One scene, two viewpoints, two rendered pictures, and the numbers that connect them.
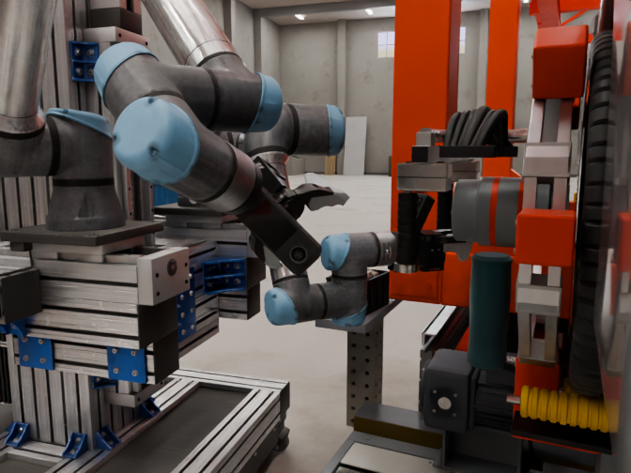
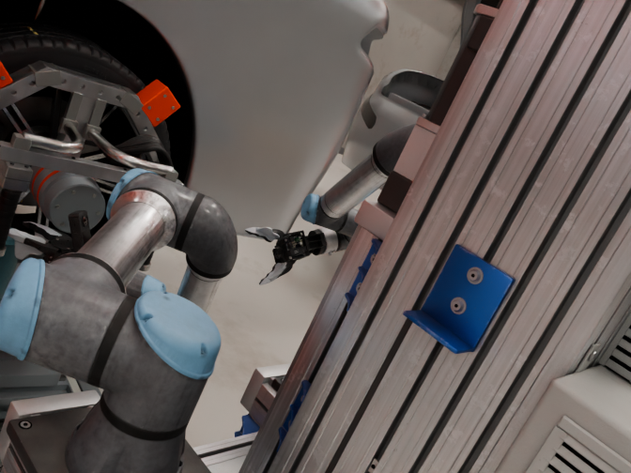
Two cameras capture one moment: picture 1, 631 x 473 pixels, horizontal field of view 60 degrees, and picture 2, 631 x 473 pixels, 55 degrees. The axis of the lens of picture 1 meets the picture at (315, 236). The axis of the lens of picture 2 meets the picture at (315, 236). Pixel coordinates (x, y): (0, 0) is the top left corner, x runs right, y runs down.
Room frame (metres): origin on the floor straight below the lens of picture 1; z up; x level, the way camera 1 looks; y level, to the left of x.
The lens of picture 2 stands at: (2.19, 0.66, 1.40)
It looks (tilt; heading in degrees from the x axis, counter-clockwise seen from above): 15 degrees down; 200
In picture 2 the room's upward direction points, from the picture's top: 25 degrees clockwise
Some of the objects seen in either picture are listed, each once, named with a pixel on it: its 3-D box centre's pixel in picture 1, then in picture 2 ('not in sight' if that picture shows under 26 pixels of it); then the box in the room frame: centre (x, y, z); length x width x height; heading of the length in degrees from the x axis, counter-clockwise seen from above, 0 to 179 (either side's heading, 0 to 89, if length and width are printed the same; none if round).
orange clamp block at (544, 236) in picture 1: (545, 236); not in sight; (0.77, -0.33, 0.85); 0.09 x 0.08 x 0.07; 155
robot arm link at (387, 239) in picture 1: (383, 249); not in sight; (1.15, -0.14, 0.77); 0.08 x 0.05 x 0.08; 22
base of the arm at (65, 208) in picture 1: (84, 202); not in sight; (1.11, 0.47, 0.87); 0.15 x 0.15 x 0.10
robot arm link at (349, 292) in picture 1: (342, 298); not in sight; (1.12, -0.06, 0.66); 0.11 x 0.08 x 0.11; 118
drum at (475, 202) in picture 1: (509, 212); (66, 190); (1.09, -0.39, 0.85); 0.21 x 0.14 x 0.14; 65
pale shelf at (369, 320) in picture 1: (362, 308); not in sight; (1.83, -0.16, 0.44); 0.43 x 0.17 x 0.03; 155
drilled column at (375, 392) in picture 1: (364, 367); not in sight; (1.86, -0.18, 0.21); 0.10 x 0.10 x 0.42; 65
